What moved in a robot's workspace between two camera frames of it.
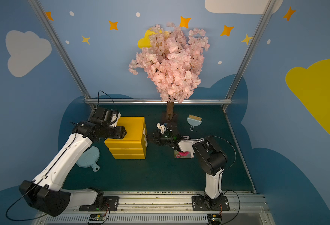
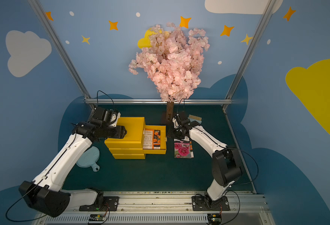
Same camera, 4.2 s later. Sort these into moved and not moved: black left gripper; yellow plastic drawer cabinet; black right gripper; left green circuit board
Moved: black right gripper
Not moved: left green circuit board; yellow plastic drawer cabinet; black left gripper
